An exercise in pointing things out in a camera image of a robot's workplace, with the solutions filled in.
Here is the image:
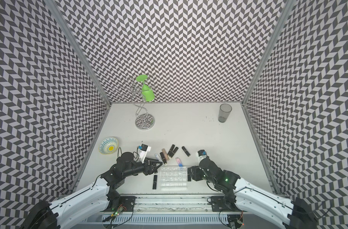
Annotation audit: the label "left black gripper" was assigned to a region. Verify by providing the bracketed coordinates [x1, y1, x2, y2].
[124, 157, 163, 178]

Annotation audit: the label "black lipstick silver band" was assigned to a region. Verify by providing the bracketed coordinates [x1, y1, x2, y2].
[153, 175, 158, 190]

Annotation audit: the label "clear acrylic lipstick organizer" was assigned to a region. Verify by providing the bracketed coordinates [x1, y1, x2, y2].
[159, 166, 188, 191]

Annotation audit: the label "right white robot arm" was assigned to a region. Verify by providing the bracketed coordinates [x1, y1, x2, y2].
[188, 156, 318, 229]

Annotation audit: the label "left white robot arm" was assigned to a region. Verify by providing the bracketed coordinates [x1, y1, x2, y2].
[20, 152, 163, 229]

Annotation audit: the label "clear white lipstick tube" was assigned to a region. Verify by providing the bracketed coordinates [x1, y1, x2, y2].
[155, 154, 162, 162]

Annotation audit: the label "pink blue lipstick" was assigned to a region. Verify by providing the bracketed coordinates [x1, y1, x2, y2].
[175, 157, 183, 167]

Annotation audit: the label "black gold lipstick left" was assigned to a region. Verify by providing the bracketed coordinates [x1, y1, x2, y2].
[160, 152, 167, 165]

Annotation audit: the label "black lipstick far right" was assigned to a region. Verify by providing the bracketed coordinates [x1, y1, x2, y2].
[182, 146, 191, 157]

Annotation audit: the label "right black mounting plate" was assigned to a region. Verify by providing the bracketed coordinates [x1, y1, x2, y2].
[209, 196, 240, 212]

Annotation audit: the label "black mounting plate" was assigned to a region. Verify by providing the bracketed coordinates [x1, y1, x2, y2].
[209, 196, 240, 212]
[111, 196, 136, 212]

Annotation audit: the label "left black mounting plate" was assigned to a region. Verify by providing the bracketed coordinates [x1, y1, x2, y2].
[111, 196, 136, 212]

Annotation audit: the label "yellow blue patterned bowl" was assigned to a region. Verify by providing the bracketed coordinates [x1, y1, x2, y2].
[98, 137, 119, 155]

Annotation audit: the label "green plastic goblet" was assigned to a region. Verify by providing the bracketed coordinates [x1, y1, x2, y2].
[136, 74, 155, 102]

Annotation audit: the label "grey glass tumbler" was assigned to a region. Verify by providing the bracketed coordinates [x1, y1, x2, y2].
[218, 104, 232, 123]

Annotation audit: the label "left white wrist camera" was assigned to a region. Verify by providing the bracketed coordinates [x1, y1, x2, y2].
[137, 144, 151, 164]

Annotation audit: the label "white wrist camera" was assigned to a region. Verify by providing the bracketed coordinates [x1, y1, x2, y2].
[197, 149, 207, 163]
[137, 144, 151, 164]

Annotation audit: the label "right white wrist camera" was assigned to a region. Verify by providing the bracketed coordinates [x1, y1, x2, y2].
[197, 149, 207, 163]

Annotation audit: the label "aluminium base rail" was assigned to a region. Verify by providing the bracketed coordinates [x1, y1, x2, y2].
[80, 193, 244, 229]

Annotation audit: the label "metal wire cup stand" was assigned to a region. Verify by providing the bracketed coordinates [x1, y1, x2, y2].
[118, 78, 155, 131]

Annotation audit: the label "left circuit board wires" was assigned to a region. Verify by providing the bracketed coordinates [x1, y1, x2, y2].
[103, 204, 134, 229]

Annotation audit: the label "circuit board wires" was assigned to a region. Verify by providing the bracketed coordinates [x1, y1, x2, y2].
[218, 210, 245, 229]
[103, 204, 134, 229]

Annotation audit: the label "right circuit board wires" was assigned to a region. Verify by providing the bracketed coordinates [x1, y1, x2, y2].
[218, 210, 245, 229]

